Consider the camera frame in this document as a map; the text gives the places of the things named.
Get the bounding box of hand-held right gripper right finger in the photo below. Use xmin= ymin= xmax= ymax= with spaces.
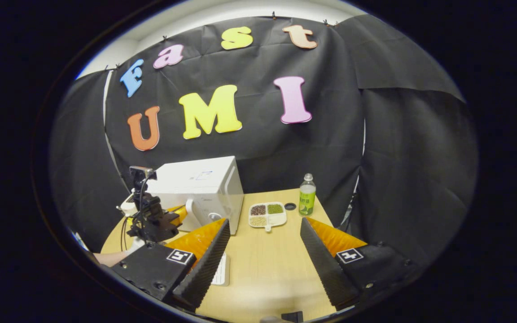
xmin=300 ymin=217 xmax=423 ymax=313

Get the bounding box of white microwave oven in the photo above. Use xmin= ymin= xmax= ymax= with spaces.
xmin=147 ymin=156 xmax=245 ymax=236

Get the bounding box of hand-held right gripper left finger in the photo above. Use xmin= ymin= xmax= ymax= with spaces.
xmin=106 ymin=219 xmax=231 ymax=313

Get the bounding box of small white rectangular tray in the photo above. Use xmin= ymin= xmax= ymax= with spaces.
xmin=210 ymin=252 xmax=231 ymax=287

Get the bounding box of white divided dish of beans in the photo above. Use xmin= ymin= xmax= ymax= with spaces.
xmin=248 ymin=201 xmax=287 ymax=232

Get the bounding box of black backdrop cloth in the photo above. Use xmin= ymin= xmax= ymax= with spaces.
xmin=48 ymin=13 xmax=479 ymax=265

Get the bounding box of green label drink bottle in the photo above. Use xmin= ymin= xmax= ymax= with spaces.
xmin=298 ymin=173 xmax=317 ymax=217

